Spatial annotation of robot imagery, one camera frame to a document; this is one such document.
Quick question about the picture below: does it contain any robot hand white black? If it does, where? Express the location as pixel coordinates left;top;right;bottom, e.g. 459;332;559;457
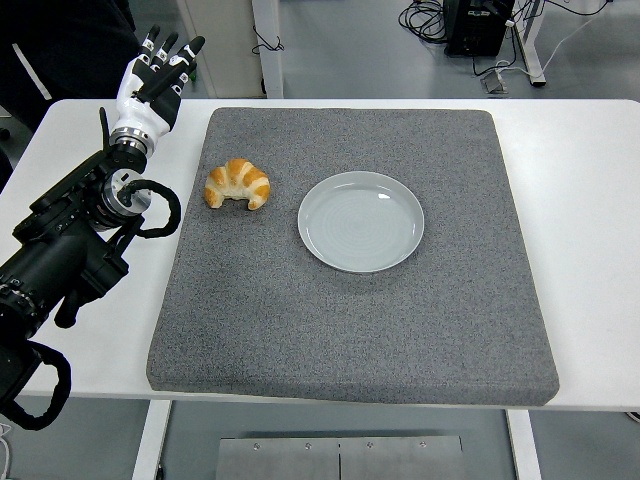
113;25;207;138

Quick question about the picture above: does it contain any white cable on floor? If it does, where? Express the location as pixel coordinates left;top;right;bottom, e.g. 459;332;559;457
494;9;609;81

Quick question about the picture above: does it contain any grey floor pedal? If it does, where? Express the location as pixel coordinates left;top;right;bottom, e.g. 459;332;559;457
480;69;509;96

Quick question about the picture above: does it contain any grey speckled mat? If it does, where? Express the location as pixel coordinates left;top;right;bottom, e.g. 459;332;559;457
145;106;560;407

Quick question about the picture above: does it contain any golden croissant bread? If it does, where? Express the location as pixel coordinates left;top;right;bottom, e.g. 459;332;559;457
203;158;272;211

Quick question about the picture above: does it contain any thin white cord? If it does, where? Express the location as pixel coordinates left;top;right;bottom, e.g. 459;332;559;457
0;422;12;476

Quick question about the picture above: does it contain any black cable tangle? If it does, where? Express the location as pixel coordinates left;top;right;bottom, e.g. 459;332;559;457
398;0;449;45

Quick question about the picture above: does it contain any white desk leg with foot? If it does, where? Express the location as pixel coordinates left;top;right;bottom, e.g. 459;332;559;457
514;0;547;89

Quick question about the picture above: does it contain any black computer case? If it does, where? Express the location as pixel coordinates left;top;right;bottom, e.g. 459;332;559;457
443;0;516;57

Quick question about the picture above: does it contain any white table leg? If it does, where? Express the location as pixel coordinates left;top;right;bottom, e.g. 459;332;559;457
505;408;544;480
130;399;174;480

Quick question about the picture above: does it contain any round grey plate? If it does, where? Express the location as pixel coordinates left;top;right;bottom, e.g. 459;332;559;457
297;170;426;274

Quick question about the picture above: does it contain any black cable loop on post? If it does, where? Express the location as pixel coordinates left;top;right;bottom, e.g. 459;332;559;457
252;25;286;55

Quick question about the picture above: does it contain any grey metal plate with screws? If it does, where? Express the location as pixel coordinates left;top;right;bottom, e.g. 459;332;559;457
216;435;466;480

